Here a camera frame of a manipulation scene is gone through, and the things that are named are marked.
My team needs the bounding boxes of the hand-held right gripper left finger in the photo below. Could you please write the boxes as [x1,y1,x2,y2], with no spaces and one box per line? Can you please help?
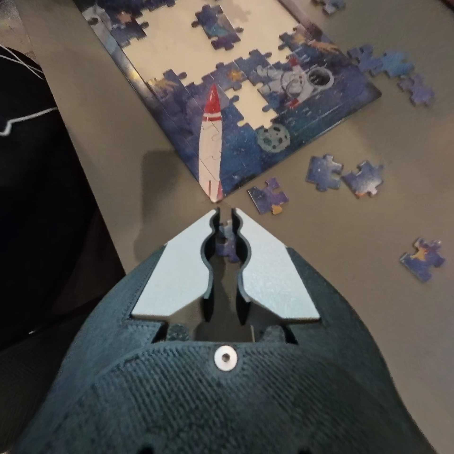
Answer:
[131,208,222,321]

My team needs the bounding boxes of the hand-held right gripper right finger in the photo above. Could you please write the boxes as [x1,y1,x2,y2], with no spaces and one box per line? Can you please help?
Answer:
[231,208,320,325]

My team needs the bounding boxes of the blue pale-patch jigsaw piece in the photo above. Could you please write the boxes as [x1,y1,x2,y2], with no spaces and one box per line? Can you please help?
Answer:
[216,221,241,264]

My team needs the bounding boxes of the space jigsaw puzzle board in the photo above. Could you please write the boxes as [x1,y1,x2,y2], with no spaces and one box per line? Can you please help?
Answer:
[82,0,382,203]

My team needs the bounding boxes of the joined planet puzzle pieces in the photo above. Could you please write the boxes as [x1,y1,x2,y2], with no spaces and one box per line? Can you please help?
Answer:
[192,4,245,52]

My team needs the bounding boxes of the purple orange jigsaw piece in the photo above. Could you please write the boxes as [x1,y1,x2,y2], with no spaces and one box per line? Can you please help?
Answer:
[248,177,290,216]

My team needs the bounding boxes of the dark blue jigsaw piece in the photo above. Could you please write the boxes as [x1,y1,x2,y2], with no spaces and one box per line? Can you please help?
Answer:
[306,154,344,192]
[341,160,386,199]

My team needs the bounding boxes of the star print jigsaw piece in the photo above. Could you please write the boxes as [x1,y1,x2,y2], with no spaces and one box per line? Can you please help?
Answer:
[399,238,446,283]

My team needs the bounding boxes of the person's black jacket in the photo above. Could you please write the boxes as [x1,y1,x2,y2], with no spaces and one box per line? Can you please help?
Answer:
[0,46,126,352]

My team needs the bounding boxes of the row of puzzle pieces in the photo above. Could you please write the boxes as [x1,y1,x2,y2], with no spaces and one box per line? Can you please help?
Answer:
[311,0,436,107]

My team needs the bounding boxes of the thick white cable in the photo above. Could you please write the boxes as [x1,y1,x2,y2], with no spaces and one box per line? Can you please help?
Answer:
[0,106,57,137]

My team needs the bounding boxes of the thin white cable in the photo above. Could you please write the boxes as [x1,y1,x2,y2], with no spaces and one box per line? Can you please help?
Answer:
[0,46,45,77]

